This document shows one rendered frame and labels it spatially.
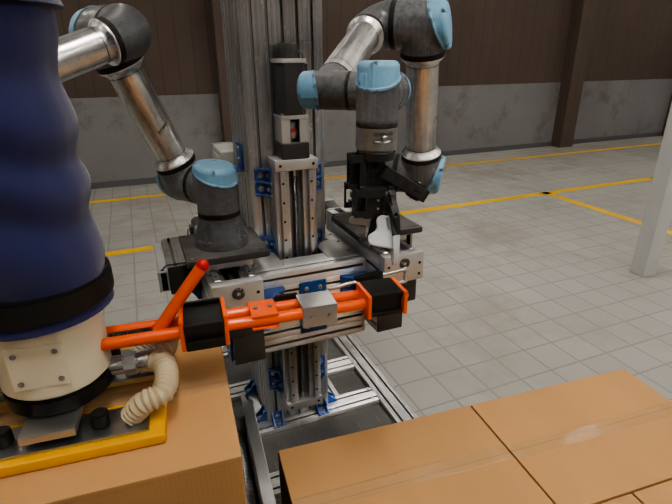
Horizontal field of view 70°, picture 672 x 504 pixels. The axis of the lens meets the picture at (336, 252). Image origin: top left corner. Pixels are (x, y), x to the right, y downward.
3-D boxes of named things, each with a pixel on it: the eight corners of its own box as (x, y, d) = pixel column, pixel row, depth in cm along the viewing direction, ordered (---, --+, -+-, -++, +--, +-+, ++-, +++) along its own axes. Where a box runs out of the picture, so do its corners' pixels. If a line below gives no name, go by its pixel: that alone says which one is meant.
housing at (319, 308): (303, 330, 91) (302, 309, 90) (295, 313, 97) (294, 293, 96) (338, 324, 93) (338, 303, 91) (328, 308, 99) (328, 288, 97)
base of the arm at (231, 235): (192, 237, 142) (188, 205, 139) (242, 230, 148) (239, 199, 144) (199, 255, 129) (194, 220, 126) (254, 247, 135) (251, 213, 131)
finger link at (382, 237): (369, 267, 88) (361, 220, 90) (399, 264, 89) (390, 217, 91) (374, 264, 85) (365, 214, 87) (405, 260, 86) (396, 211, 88)
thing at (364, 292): (368, 320, 94) (368, 297, 92) (355, 303, 100) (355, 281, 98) (407, 313, 96) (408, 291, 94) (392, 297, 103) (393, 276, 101)
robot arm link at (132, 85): (197, 213, 137) (84, 15, 101) (166, 205, 145) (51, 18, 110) (225, 189, 143) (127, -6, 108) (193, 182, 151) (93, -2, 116)
